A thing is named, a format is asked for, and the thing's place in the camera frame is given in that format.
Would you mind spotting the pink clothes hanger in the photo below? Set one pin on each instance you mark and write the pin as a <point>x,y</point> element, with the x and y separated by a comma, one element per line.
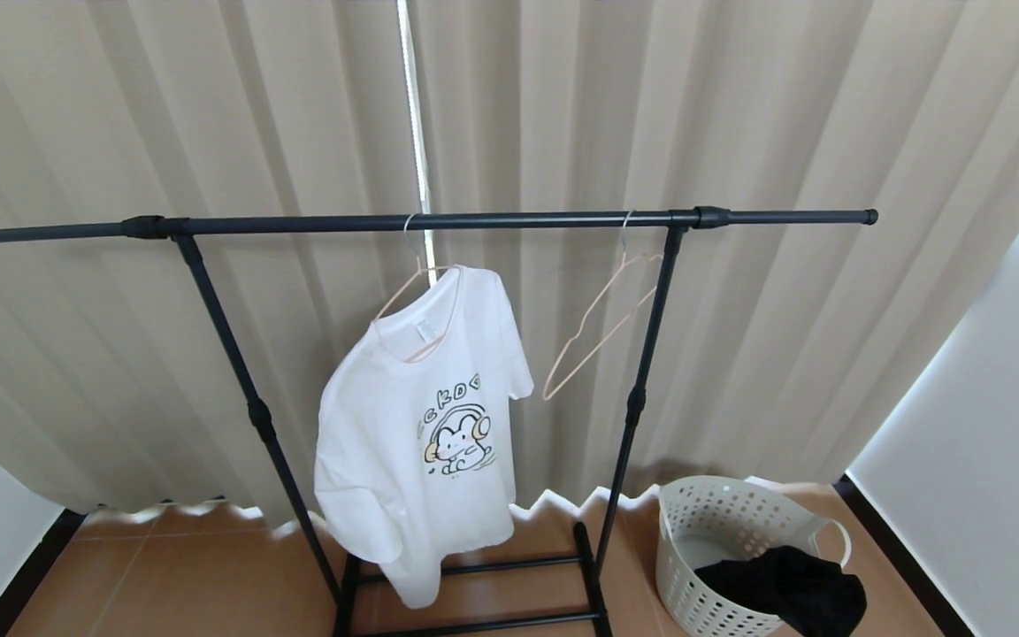
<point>546,392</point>
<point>397,295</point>

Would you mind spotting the white printed T-shirt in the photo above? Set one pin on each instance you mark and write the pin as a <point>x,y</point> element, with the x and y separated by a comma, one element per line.
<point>386,442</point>

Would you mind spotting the black clothes rack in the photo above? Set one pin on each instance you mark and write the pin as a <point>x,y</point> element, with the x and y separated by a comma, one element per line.
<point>563,218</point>

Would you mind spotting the white laundry basket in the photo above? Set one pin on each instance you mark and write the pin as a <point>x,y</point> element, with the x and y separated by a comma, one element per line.
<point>722,518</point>

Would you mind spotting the black garment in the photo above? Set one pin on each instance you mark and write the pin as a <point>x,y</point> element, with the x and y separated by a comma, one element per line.
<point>792,588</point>

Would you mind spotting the beige curtain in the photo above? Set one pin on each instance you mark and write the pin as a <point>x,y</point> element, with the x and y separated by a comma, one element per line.
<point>739,115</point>

